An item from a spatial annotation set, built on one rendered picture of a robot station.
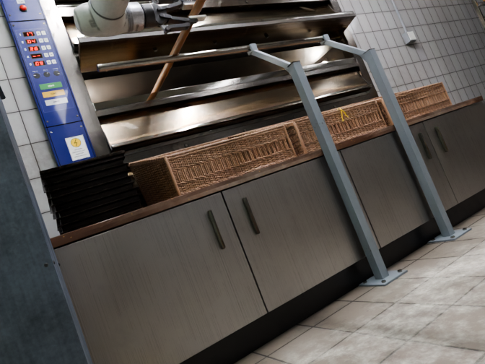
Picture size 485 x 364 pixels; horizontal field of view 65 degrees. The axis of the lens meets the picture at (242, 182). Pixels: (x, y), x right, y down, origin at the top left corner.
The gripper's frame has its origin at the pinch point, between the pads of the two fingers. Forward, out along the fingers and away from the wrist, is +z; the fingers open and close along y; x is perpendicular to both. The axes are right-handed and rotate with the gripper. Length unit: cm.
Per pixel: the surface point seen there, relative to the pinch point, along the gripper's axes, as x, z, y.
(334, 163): -4, 37, 69
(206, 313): -8, -33, 99
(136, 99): -62, -12, 3
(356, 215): -4, 37, 91
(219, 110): -63, 30, 17
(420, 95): -16, 124, 49
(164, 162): -15, -25, 47
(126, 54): -58, -10, -19
